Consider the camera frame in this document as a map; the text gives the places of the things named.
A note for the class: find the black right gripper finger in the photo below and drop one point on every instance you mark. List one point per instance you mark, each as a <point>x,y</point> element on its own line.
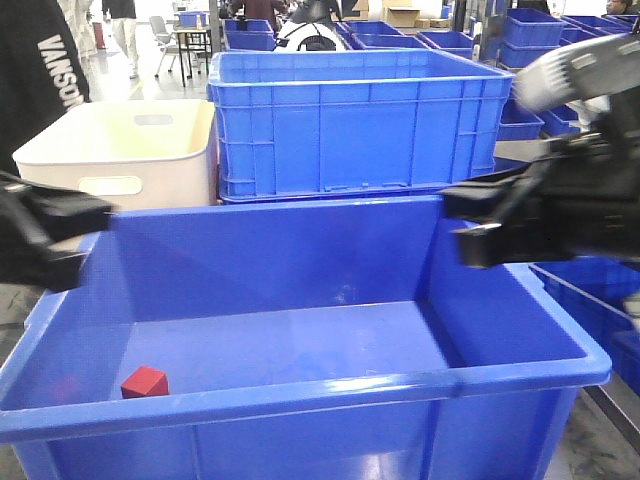
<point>494,196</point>

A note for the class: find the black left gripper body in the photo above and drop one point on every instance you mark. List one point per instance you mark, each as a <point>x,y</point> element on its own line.
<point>36,217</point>

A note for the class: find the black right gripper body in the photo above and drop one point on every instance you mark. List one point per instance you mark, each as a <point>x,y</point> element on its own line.
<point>583,199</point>

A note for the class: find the red cube block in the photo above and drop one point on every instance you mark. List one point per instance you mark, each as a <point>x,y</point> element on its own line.
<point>145,381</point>

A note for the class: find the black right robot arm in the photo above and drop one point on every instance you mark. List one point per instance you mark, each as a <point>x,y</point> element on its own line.
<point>606,66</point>

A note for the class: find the white plastic bin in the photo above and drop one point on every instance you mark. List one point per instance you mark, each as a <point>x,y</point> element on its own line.
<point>136,154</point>

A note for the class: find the large blue target bin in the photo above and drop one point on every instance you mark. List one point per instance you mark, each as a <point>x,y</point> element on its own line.
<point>304,340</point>

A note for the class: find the person in black jacket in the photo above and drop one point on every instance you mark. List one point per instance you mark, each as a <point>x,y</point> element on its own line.
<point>41,74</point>

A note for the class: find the blue crate behind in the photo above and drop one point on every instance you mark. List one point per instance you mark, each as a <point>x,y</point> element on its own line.
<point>321,124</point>

